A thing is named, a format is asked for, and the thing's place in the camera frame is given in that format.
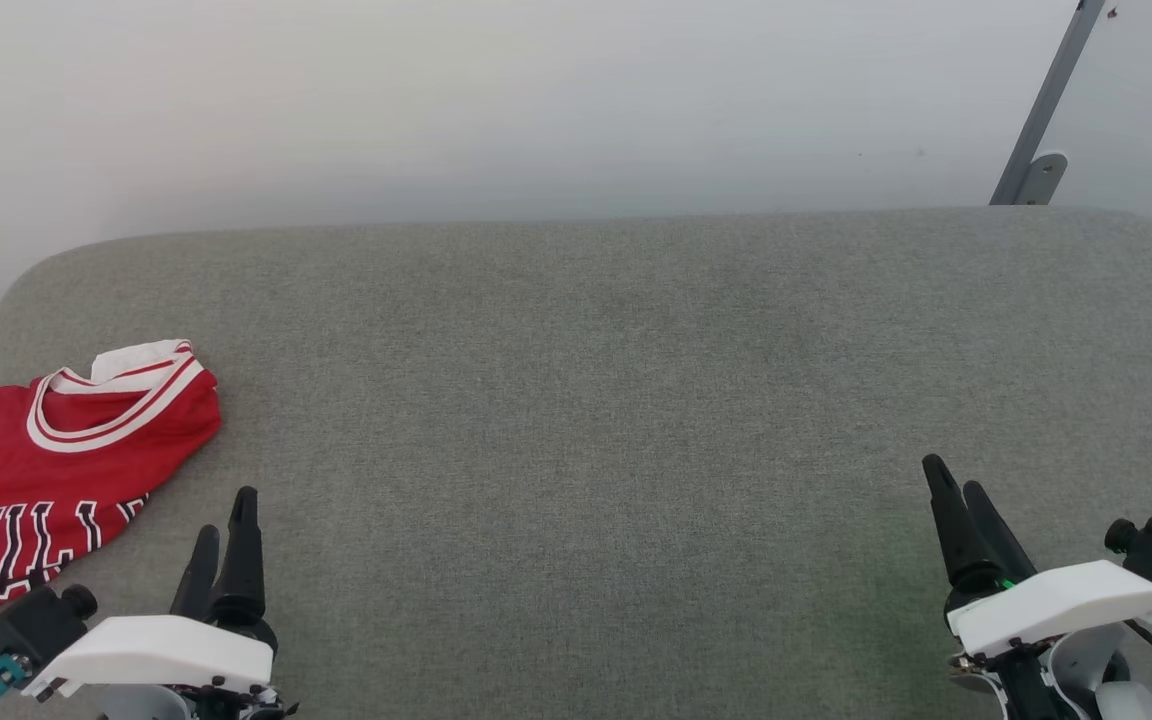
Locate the grey metal pole bracket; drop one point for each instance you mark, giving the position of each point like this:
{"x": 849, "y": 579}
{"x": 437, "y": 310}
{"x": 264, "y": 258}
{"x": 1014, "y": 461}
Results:
{"x": 1044, "y": 178}

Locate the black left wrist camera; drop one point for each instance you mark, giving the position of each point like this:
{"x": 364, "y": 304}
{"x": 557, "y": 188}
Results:
{"x": 31, "y": 625}

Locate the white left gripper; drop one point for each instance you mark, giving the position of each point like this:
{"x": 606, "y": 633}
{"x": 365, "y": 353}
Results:
{"x": 156, "y": 650}

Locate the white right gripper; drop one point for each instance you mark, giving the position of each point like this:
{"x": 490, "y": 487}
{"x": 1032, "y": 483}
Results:
{"x": 1056, "y": 600}

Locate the grey fabric sofa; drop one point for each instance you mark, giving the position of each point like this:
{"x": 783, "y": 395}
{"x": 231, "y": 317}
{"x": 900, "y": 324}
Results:
{"x": 576, "y": 450}

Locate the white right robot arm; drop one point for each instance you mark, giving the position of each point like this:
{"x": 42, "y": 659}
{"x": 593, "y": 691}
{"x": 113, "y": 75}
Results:
{"x": 1106, "y": 670}

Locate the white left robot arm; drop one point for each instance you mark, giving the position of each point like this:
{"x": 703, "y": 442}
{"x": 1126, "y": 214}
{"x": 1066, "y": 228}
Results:
{"x": 141, "y": 705}

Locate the red Bulls basketball jersey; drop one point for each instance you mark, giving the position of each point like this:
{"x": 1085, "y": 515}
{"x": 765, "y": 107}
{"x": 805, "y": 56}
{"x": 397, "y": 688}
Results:
{"x": 36, "y": 470}

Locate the grey metal pole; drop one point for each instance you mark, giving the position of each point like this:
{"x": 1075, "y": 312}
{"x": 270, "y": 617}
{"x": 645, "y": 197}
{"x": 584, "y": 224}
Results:
{"x": 1051, "y": 90}

